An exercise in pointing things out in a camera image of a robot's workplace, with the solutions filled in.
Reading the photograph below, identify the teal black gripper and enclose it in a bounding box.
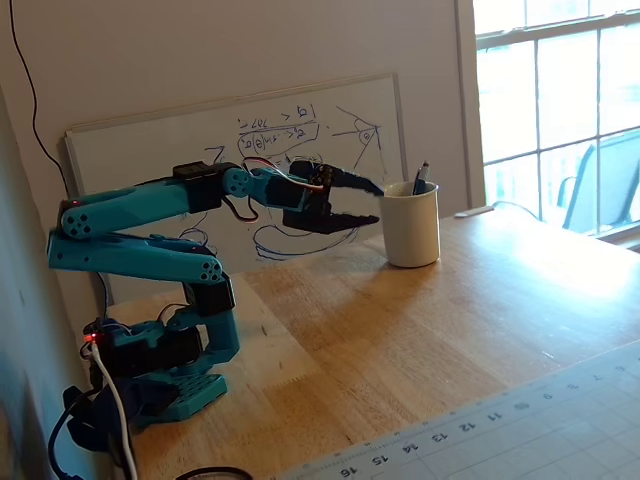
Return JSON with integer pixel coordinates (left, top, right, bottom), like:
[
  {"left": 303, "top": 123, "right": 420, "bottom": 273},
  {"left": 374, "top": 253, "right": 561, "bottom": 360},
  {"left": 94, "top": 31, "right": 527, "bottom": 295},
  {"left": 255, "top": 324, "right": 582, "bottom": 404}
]
[{"left": 259, "top": 159, "right": 387, "bottom": 236}]

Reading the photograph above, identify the dark pen with silver tip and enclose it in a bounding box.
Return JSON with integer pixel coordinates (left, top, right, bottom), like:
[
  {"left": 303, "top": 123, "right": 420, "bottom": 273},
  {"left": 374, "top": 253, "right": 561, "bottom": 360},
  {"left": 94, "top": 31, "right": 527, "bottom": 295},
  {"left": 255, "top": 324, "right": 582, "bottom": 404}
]
[{"left": 411, "top": 160, "right": 432, "bottom": 197}]

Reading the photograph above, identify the white ceramic mug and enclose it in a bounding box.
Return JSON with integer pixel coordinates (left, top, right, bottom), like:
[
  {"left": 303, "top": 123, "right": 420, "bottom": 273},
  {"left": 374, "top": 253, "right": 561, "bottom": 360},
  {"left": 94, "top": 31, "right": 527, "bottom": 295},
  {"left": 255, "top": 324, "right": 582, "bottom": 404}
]
[{"left": 378, "top": 181, "right": 442, "bottom": 269}]

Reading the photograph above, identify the small white flat object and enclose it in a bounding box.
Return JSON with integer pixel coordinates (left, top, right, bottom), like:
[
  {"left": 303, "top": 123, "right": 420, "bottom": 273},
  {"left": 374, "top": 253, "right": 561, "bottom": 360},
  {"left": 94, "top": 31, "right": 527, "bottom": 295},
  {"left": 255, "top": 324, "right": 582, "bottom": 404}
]
[{"left": 453, "top": 204, "right": 495, "bottom": 219}]

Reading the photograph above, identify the whiteboard with blue drawings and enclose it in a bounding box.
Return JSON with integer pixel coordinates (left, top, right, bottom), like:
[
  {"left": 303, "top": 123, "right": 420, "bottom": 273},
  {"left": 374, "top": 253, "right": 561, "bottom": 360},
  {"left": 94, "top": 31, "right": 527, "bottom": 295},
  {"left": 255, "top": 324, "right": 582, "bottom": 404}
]
[{"left": 63, "top": 73, "right": 405, "bottom": 305}]

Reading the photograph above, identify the teal outdoor chair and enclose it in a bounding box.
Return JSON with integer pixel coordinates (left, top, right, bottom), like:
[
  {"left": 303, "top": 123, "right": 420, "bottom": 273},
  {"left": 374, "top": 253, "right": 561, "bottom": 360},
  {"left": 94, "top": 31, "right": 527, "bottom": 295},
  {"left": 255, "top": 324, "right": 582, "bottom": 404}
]
[{"left": 555, "top": 128, "right": 640, "bottom": 235}]

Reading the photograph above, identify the controller board with red led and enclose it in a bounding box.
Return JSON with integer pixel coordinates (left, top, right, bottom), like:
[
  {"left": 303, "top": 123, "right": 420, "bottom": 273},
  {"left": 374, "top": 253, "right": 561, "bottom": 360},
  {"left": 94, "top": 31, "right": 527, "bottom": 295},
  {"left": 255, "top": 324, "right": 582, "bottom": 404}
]
[{"left": 80, "top": 319, "right": 108, "bottom": 348}]

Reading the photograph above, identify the grey cutting mat with ruler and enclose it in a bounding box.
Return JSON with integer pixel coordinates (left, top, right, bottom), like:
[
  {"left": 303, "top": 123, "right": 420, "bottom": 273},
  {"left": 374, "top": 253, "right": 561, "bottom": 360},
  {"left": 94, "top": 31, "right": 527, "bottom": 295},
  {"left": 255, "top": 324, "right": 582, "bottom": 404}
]
[{"left": 278, "top": 341, "right": 640, "bottom": 480}]

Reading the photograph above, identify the dark blue table clamp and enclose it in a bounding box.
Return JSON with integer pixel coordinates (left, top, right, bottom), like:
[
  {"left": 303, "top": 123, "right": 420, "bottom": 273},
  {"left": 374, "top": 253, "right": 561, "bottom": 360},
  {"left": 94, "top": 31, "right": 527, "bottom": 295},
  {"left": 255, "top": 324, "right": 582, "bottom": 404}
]
[{"left": 63, "top": 377, "right": 177, "bottom": 451}]

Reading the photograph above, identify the red white servo wire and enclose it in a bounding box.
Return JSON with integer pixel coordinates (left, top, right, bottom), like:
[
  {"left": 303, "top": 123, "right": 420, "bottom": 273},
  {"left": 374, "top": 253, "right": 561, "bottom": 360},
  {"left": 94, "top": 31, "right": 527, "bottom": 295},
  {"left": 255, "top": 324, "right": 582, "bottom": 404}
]
[{"left": 222, "top": 157, "right": 332, "bottom": 224}]

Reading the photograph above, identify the white window frame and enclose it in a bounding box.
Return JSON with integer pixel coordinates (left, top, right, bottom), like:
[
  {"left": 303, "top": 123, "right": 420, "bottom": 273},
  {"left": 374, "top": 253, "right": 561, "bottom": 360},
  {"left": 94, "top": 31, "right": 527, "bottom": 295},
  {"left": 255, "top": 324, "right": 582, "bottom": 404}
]
[{"left": 469, "top": 0, "right": 640, "bottom": 249}]

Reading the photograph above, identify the white usb cable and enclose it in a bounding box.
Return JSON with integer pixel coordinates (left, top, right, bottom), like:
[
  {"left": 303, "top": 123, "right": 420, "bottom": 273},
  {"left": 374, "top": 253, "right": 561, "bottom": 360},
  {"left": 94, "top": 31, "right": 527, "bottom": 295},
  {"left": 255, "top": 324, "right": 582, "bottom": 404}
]
[{"left": 89, "top": 343, "right": 139, "bottom": 480}]

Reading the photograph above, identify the thin black wall cable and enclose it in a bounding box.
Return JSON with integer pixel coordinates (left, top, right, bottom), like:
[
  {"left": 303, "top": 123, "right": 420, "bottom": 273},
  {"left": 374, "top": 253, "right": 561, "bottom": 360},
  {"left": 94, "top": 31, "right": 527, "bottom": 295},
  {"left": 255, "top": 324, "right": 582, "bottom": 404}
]
[{"left": 8, "top": 0, "right": 112, "bottom": 321}]

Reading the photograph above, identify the thick black power cable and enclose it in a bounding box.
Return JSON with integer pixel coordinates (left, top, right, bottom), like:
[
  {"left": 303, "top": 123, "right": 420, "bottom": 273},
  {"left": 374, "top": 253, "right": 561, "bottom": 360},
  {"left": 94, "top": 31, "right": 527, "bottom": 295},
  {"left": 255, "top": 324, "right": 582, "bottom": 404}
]
[{"left": 46, "top": 384, "right": 251, "bottom": 480}]

